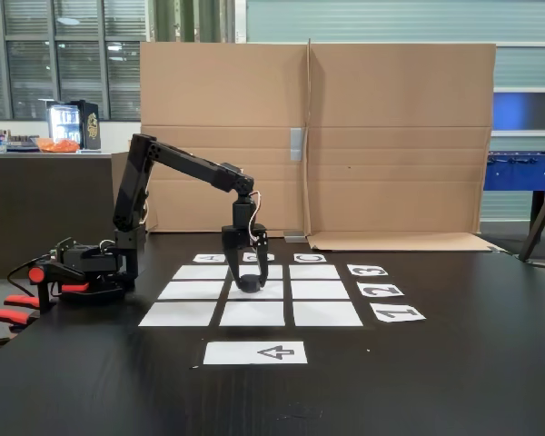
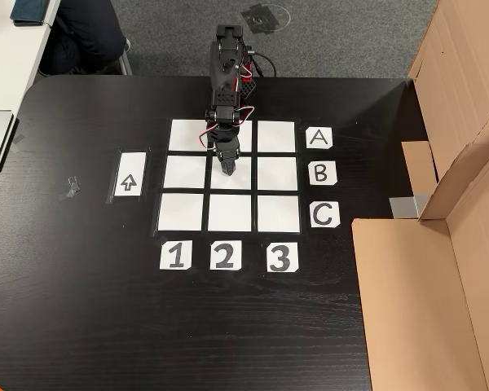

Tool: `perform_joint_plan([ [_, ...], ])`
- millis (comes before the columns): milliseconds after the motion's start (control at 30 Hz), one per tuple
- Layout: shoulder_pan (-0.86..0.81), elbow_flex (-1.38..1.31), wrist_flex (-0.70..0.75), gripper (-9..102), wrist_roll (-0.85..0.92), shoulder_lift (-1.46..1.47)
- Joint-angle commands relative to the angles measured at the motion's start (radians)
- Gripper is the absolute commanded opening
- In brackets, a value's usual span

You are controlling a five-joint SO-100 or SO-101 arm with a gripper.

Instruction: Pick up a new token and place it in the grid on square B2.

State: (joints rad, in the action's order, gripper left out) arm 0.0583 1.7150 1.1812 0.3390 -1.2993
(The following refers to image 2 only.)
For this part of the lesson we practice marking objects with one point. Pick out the paper sheet letter C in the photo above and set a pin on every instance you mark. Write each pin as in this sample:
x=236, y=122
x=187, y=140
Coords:
x=324, y=215

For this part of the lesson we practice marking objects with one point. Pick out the paper sheet number 3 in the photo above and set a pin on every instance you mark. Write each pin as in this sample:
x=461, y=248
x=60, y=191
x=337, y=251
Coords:
x=282, y=257

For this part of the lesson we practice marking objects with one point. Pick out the white desk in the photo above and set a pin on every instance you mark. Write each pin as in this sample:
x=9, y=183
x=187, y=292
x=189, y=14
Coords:
x=8, y=65

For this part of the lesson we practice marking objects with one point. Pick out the brown cardboard panel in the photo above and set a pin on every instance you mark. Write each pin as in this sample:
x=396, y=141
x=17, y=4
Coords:
x=460, y=81
x=411, y=305

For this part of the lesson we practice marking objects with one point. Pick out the person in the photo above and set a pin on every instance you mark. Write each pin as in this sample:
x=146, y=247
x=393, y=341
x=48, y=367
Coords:
x=85, y=36

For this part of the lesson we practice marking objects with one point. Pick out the crumpled clear tape piece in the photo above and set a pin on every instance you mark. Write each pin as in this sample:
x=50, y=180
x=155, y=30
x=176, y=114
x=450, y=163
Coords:
x=70, y=188

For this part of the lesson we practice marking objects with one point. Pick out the white nine-square grid sheet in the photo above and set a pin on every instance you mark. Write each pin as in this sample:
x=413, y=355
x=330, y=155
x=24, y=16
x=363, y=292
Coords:
x=277, y=173

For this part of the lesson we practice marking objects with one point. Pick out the black floor tape patch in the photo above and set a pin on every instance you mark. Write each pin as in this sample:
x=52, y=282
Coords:
x=260, y=19

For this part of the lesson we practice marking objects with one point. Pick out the paper sheet letter B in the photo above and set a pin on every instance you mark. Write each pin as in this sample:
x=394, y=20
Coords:
x=322, y=173

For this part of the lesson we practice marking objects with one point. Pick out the white arrow paper sheet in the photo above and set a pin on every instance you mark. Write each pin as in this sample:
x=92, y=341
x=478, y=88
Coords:
x=128, y=179

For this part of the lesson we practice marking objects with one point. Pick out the paper sheet letter A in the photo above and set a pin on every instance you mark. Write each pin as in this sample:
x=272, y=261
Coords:
x=319, y=137

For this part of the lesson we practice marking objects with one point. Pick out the paper sheet number 1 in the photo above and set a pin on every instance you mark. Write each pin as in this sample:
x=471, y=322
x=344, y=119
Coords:
x=175, y=255

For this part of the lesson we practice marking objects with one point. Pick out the metal chair leg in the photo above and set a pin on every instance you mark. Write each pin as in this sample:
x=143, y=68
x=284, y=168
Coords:
x=125, y=57

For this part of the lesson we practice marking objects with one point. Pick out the paper sheet number 2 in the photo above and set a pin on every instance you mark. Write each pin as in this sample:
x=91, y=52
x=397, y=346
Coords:
x=225, y=255

